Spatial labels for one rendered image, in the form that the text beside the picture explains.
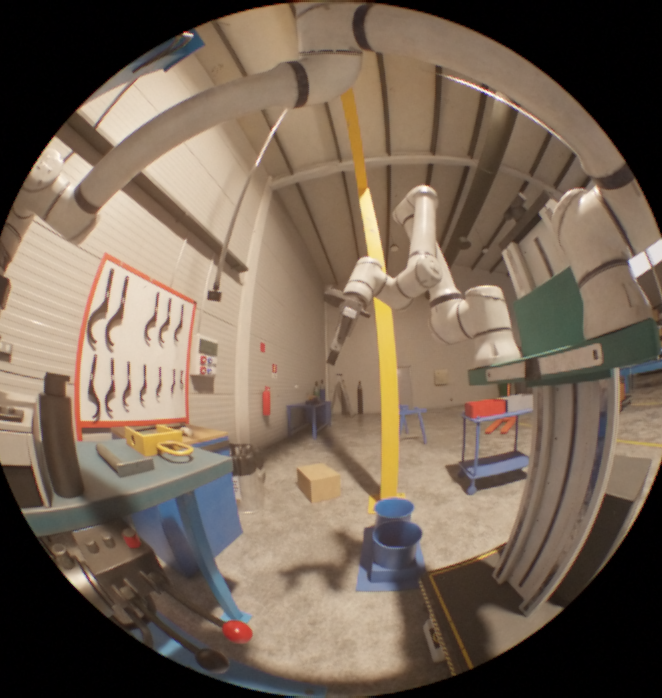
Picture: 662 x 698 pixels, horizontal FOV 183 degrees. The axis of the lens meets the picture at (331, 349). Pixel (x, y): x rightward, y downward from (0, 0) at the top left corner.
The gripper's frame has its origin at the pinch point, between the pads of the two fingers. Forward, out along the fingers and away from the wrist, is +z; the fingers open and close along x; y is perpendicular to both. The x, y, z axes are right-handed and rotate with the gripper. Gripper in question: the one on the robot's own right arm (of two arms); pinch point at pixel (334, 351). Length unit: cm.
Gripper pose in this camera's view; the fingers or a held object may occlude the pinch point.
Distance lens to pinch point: 55.5
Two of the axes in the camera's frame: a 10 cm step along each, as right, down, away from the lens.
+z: -3.7, 8.8, -3.1
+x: -0.8, 3.0, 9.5
